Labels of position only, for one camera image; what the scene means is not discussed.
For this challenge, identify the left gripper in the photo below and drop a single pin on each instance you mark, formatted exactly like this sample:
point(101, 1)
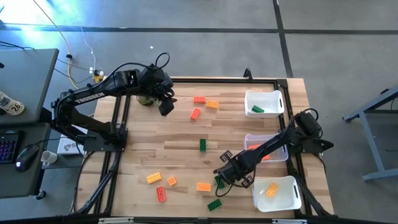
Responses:
point(154, 81)

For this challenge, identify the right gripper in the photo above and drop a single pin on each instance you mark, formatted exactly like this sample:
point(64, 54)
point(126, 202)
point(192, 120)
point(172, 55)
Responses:
point(239, 168)

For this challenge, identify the green toy brick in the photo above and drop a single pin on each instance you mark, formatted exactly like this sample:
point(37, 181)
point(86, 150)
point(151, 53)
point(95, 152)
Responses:
point(257, 109)
point(202, 145)
point(219, 184)
point(214, 205)

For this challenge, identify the yellow toy brick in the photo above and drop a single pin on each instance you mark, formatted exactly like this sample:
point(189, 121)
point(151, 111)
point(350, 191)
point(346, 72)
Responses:
point(154, 178)
point(203, 187)
point(272, 190)
point(212, 104)

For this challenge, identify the orange toy brick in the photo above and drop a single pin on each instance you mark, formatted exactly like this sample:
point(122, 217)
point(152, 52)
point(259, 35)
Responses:
point(266, 157)
point(199, 99)
point(253, 147)
point(195, 114)

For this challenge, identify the small yellow square brick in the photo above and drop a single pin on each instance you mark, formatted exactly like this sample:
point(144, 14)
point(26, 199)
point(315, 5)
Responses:
point(172, 181)

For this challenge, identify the red toy brick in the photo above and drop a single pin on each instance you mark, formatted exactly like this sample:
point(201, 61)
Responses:
point(161, 194)

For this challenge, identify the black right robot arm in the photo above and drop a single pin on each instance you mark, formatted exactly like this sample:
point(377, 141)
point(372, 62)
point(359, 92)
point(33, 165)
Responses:
point(280, 141)

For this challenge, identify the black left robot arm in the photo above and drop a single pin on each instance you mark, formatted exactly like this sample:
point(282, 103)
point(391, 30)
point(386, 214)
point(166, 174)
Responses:
point(90, 96)

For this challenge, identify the potted succulent plant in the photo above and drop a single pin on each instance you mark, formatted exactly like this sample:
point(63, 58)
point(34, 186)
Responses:
point(146, 101)

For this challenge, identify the clear plastic bin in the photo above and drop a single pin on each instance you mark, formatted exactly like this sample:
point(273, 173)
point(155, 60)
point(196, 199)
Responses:
point(280, 154)

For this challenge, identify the white plastic bin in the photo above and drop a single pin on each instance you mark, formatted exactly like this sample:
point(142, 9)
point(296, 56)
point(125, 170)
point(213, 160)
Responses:
point(267, 99)
point(286, 202)

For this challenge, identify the yellow power socket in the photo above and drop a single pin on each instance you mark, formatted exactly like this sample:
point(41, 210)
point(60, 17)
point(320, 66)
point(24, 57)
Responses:
point(98, 77)

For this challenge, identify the black clamp hook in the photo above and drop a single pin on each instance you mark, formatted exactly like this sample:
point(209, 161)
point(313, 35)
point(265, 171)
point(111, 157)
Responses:
point(247, 74)

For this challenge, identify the white printed box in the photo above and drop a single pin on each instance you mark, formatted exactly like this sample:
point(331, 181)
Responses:
point(66, 147)

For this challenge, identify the white mug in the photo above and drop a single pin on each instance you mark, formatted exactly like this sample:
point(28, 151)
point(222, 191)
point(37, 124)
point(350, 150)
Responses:
point(49, 157)

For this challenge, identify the grey metal table stand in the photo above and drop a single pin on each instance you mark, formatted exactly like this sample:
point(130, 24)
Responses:
point(369, 149)

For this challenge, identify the black computer mouse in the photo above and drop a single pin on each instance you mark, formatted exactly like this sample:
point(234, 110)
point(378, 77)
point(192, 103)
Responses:
point(26, 157)

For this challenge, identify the white printed can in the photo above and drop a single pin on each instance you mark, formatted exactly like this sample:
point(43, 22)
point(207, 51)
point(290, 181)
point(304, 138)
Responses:
point(11, 104)

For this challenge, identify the black caster wheel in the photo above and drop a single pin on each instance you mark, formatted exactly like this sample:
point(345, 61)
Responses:
point(40, 195)

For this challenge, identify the black backlit keyboard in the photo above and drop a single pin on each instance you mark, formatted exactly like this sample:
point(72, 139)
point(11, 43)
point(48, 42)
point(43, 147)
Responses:
point(7, 147)

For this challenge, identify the dark grey desk top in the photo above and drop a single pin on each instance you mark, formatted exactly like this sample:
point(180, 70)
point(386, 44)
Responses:
point(18, 183)

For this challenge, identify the black metal table frame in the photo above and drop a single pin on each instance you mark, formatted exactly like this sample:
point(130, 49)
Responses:
point(217, 81)

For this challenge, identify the silver metal bracket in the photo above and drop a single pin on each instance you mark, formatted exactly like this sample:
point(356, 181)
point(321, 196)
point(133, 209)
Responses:
point(287, 221)
point(115, 220)

